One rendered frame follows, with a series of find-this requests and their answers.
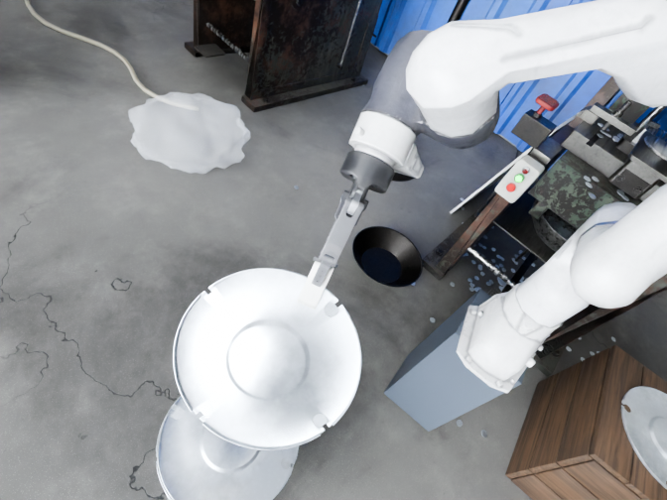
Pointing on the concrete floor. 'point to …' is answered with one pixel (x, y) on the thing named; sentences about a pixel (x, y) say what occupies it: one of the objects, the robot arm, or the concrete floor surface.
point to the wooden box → (585, 435)
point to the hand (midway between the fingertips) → (316, 284)
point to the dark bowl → (387, 256)
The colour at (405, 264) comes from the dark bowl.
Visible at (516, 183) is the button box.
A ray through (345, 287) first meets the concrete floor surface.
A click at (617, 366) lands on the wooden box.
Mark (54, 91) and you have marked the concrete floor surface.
